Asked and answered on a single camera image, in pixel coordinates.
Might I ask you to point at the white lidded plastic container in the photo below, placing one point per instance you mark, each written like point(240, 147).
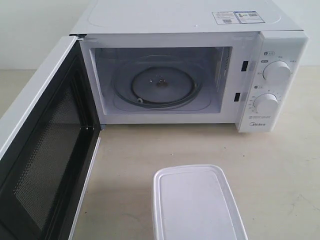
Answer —
point(194, 202)

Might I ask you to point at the white microwave door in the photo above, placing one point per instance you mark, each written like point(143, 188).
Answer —
point(49, 138)

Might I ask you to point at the white microwave oven body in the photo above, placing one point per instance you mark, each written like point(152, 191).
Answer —
point(232, 56)

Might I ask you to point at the white printed paper sheet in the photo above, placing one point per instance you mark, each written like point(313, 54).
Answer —
point(237, 17)

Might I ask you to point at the lower white control knob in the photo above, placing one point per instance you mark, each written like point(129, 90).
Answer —
point(266, 103)

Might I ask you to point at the white control knob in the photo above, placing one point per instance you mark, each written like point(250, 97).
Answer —
point(266, 103)
point(276, 73)

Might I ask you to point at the upper white control knob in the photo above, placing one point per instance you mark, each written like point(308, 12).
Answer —
point(276, 73)

